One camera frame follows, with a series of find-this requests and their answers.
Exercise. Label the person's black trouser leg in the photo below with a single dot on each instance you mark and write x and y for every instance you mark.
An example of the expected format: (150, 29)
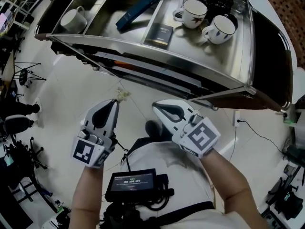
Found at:
(140, 143)

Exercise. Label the white power strip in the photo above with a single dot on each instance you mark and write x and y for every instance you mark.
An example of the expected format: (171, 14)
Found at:
(236, 118)

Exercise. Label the white mug leaf print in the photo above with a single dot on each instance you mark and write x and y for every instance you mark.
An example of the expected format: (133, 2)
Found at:
(194, 11)

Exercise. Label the person's white shirt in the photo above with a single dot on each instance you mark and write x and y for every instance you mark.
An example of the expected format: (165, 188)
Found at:
(181, 175)

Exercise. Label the black chest mount rig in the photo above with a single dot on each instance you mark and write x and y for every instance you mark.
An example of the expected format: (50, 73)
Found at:
(119, 218)

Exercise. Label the white round bin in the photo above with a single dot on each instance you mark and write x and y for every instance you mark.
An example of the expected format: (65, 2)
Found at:
(300, 85)

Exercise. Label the black mesh office chair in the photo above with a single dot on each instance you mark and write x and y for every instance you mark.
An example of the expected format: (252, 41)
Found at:
(290, 204)

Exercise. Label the person's black shoe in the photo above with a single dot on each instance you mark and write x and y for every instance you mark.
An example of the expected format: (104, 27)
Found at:
(153, 129)

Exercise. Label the plain white mug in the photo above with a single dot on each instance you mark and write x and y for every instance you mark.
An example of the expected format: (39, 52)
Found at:
(72, 21)

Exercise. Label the white round table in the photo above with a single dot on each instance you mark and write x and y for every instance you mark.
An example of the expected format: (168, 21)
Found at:
(269, 8)

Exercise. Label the grey office chair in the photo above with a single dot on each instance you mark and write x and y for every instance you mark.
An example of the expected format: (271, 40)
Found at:
(16, 123)

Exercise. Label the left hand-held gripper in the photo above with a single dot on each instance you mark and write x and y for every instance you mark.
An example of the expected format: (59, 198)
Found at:
(83, 151)

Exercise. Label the white mug blue print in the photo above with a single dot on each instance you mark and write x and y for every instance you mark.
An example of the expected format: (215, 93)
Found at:
(220, 30)

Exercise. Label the computer monitor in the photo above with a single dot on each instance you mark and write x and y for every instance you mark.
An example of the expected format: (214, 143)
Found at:
(4, 21)

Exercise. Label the beige paper scrap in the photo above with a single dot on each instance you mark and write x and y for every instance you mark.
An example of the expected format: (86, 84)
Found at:
(122, 95)

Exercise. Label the steel serving cart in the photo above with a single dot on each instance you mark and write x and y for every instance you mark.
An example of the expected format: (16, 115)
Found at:
(190, 49)

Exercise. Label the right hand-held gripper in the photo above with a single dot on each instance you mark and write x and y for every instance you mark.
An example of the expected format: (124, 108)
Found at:
(202, 135)

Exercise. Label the black chest-mounted monitor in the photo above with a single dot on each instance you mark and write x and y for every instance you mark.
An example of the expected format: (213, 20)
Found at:
(131, 182)

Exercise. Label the small black book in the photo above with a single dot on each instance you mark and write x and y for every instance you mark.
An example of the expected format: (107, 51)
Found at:
(160, 33)

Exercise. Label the long blue box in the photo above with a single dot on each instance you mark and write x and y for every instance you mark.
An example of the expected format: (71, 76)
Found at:
(138, 8)

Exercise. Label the person's right forearm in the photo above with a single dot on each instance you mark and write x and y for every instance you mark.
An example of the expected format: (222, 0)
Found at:
(226, 175)

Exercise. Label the person's left forearm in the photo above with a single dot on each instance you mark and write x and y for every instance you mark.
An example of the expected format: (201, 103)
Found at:
(85, 194)

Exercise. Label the black round perforated stool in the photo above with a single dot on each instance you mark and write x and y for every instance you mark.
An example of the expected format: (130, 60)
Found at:
(23, 76)

